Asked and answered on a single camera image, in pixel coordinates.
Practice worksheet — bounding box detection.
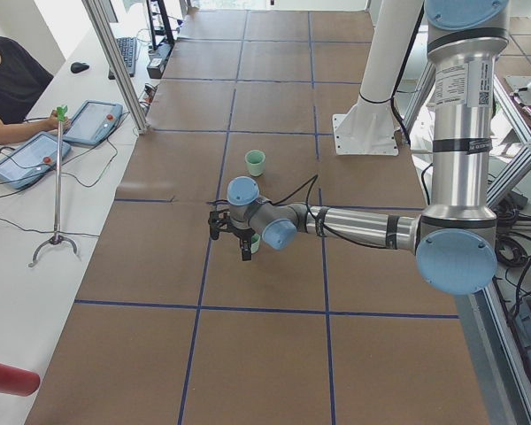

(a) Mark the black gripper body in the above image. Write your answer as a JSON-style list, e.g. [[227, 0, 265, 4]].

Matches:
[[226, 216, 255, 241]]

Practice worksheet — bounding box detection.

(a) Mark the mint green cup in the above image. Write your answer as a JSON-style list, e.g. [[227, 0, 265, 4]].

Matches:
[[244, 150, 266, 177], [250, 234, 261, 254]]

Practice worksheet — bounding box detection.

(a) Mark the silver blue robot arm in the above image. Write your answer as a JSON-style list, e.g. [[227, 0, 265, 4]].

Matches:
[[209, 1, 509, 295]]

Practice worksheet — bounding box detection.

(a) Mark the blue teach pendant far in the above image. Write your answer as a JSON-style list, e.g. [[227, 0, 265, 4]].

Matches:
[[63, 100, 123, 147]]

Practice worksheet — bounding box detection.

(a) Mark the blue teach pendant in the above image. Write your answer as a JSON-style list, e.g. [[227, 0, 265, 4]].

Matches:
[[63, 100, 123, 147], [0, 132, 58, 189]]

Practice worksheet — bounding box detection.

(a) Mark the black keyboard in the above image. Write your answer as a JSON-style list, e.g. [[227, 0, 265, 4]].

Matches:
[[116, 36, 137, 77]]

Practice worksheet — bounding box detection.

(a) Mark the blue teach pendant near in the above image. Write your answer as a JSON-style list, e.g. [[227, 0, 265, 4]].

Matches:
[[0, 132, 58, 189]]

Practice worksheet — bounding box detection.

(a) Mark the black computer mouse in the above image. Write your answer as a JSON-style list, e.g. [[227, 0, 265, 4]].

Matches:
[[70, 62, 89, 74]]

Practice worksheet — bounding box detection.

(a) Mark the person in black shirt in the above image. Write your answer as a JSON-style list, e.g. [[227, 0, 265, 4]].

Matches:
[[0, 36, 58, 145]]

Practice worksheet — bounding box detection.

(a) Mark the red bottle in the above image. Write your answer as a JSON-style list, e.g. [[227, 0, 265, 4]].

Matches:
[[0, 363, 41, 397]]

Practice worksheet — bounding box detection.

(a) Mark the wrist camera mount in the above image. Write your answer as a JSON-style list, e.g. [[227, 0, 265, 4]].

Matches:
[[208, 210, 229, 241]]

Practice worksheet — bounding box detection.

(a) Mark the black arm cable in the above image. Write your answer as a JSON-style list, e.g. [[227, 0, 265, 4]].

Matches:
[[272, 174, 319, 207]]

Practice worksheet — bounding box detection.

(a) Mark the aluminium frame post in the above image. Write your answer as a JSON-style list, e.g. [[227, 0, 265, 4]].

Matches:
[[81, 0, 148, 135]]

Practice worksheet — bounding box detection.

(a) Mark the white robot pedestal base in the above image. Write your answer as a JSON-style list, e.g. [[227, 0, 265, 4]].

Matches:
[[333, 0, 423, 156]]

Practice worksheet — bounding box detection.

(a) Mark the metal reacher grabber green handle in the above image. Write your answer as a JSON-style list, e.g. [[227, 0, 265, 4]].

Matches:
[[28, 104, 78, 267]]

